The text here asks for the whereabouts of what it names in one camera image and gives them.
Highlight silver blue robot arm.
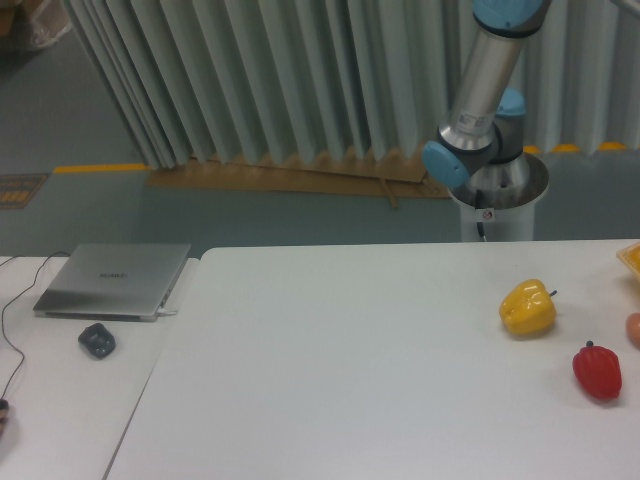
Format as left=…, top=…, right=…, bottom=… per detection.
left=422, top=1, right=639, bottom=209

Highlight brown cardboard sheet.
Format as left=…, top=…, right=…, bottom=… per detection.
left=146, top=148, right=449, bottom=208

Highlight white laptop plug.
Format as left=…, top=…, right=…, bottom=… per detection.
left=156, top=309, right=178, bottom=317

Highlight pale green folding curtain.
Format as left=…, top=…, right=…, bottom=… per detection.
left=66, top=1, right=639, bottom=169

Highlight silver closed laptop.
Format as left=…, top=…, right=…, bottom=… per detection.
left=33, top=243, right=191, bottom=321

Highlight yellow bell pepper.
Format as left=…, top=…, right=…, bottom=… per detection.
left=498, top=279, right=557, bottom=337

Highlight red bell pepper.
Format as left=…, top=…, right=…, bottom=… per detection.
left=572, top=340, right=622, bottom=401

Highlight yellow tray corner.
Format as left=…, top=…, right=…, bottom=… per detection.
left=616, top=242, right=640, bottom=280

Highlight orange round fruit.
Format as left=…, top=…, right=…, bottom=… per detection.
left=625, top=312, right=640, bottom=348

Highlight dark object at edge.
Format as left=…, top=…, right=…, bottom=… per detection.
left=0, top=398, right=10, bottom=436

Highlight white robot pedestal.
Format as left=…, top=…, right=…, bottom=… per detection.
left=449, top=186, right=549, bottom=242

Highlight black cable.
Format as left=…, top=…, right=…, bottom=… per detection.
left=0, top=251, right=74, bottom=401

